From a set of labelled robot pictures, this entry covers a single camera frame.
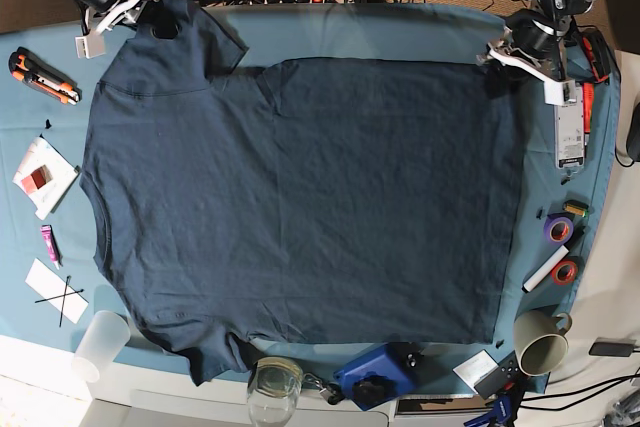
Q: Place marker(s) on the blue clamp bottom edge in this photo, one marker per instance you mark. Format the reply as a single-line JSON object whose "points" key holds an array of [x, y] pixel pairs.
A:
{"points": [[504, 408]]}

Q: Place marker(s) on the translucent plastic cup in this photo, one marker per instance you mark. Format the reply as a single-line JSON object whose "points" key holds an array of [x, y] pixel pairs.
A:
{"points": [[106, 335]]}

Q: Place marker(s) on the dark blue T-shirt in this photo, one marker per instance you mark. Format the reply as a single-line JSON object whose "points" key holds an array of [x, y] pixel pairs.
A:
{"points": [[314, 201]]}

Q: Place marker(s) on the small purple tube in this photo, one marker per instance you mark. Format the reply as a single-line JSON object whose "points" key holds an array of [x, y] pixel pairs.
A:
{"points": [[51, 245]]}

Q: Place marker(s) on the clear drinking glass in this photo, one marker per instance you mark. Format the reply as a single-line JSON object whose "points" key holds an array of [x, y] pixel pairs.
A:
{"points": [[273, 390]]}

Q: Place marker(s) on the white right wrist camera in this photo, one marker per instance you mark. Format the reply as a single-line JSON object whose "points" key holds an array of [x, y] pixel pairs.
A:
{"points": [[90, 46]]}

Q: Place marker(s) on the small metal padlock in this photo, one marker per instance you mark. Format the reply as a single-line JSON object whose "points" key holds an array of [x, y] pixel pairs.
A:
{"points": [[330, 392]]}

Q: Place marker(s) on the blue box with black knob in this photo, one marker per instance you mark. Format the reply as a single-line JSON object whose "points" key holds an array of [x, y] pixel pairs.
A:
{"points": [[380, 375]]}

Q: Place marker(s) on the white paper note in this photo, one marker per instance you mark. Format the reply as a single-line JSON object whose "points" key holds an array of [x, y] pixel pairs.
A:
{"points": [[474, 369]]}

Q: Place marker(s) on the white marker pen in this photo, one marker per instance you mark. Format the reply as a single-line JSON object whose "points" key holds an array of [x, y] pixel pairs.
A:
{"points": [[545, 269]]}

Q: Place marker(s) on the black remote control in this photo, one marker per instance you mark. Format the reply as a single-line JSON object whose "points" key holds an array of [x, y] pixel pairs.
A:
{"points": [[507, 371]]}

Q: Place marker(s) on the red tape roll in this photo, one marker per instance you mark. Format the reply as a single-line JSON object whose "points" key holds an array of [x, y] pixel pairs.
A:
{"points": [[565, 272]]}

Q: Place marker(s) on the black hairpin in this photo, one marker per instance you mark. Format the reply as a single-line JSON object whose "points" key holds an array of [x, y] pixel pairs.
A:
{"points": [[61, 316], [60, 295]]}

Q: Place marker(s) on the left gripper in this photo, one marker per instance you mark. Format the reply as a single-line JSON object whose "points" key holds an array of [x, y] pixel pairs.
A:
{"points": [[533, 37]]}

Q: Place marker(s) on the white paper card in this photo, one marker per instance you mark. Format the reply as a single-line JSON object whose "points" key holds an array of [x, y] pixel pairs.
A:
{"points": [[46, 283]]}

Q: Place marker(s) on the orange red pen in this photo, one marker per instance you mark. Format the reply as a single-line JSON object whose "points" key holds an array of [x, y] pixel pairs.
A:
{"points": [[588, 99]]}

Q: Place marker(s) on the black power adapter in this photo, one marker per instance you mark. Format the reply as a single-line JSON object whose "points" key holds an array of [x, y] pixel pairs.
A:
{"points": [[613, 348]]}

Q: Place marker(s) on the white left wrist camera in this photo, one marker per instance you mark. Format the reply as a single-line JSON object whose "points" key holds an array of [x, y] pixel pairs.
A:
{"points": [[559, 93]]}

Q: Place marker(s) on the white paper packet red square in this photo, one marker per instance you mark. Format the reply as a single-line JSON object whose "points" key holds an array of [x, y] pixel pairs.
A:
{"points": [[44, 175]]}

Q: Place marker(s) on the orange black utility knife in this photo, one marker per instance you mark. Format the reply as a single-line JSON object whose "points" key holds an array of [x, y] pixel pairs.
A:
{"points": [[39, 77]]}

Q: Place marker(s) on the orange black clamp tool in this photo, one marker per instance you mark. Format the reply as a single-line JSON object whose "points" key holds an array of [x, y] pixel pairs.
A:
{"points": [[596, 51]]}

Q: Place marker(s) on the purple tape roll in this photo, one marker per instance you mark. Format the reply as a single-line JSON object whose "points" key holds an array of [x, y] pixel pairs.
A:
{"points": [[558, 229]]}

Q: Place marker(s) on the beige ceramic mug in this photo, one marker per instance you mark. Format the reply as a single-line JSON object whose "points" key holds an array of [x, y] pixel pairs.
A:
{"points": [[540, 341]]}

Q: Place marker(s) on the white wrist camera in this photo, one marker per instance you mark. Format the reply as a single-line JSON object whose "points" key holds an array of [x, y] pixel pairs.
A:
{"points": [[90, 46], [559, 93]]}

